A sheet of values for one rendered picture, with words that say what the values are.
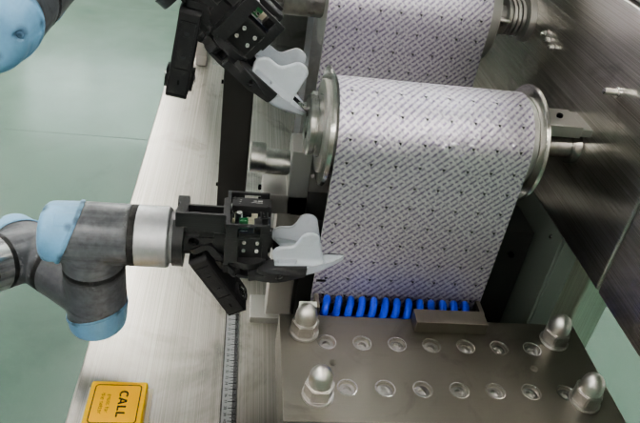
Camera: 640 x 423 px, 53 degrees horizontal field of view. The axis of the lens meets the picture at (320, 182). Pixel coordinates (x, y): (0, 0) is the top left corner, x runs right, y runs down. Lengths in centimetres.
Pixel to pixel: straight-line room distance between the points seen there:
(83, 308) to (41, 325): 145
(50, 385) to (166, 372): 122
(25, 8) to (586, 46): 65
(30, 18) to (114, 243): 29
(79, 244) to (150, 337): 24
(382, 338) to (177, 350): 30
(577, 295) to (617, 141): 44
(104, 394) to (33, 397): 123
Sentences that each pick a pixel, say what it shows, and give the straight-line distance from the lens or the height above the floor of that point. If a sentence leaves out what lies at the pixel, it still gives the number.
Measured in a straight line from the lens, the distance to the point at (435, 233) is 83.
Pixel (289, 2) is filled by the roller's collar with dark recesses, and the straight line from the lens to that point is 96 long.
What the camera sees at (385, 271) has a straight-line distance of 85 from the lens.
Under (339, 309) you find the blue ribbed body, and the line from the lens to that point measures 84.
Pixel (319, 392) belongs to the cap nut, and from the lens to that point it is 73.
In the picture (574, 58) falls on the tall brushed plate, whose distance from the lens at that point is 93.
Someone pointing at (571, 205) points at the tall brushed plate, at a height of 119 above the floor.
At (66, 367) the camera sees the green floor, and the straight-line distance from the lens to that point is 217.
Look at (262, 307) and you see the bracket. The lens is 101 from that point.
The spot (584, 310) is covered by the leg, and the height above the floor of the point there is 90.
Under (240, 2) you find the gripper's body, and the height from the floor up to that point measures 139.
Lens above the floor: 161
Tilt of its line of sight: 32 degrees down
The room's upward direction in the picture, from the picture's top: 9 degrees clockwise
